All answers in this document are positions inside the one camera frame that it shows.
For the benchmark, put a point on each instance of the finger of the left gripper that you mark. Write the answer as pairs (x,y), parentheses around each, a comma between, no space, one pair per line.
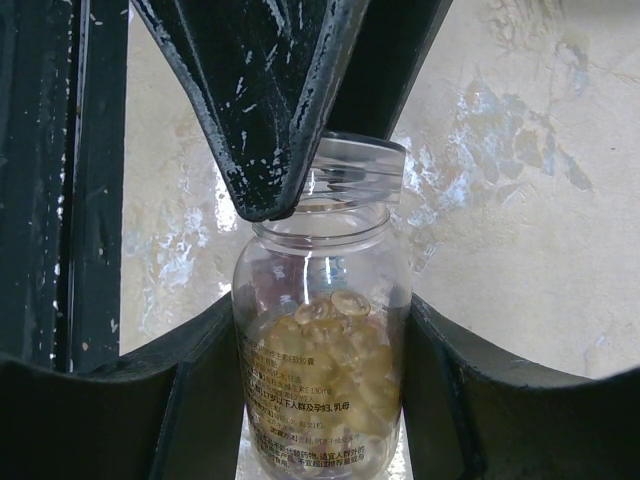
(262,77)
(392,44)

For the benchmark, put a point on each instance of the small pill bottle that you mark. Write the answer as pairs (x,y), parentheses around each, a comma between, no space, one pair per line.
(320,302)

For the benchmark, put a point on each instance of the clear gold bottle lid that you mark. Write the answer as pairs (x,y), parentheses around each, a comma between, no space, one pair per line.
(351,171)

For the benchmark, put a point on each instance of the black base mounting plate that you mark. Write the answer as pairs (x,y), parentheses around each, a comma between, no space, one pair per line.
(63,99)

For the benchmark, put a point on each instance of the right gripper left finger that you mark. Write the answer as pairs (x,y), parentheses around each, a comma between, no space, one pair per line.
(171,409)

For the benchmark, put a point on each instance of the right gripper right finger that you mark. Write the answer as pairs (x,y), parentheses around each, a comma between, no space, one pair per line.
(476,411)

